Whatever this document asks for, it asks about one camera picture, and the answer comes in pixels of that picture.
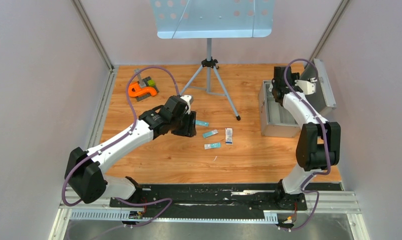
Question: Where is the blue white sachet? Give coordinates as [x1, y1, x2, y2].
[204, 142, 221, 150]
[202, 129, 219, 138]

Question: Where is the small white blue box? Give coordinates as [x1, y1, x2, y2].
[225, 128, 233, 145]

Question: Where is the grey plastic tray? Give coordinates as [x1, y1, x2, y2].
[265, 89, 298, 127]

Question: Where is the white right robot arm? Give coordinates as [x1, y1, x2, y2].
[271, 65, 341, 209]

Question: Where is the blue Basewing sachet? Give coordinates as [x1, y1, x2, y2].
[195, 120, 209, 127]

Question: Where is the grey metal case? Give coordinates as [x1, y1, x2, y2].
[258, 58, 337, 138]

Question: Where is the orange grey toy fixture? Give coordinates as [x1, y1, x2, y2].
[128, 73, 159, 102]

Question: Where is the blue music stand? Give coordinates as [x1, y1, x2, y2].
[150, 0, 276, 120]

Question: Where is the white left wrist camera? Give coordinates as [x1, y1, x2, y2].
[180, 95, 194, 115]

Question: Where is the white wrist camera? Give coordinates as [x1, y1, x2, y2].
[294, 79, 317, 96]
[180, 95, 194, 115]

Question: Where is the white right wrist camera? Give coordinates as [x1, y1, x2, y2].
[294, 79, 317, 96]

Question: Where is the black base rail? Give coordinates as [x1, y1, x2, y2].
[128, 183, 308, 220]

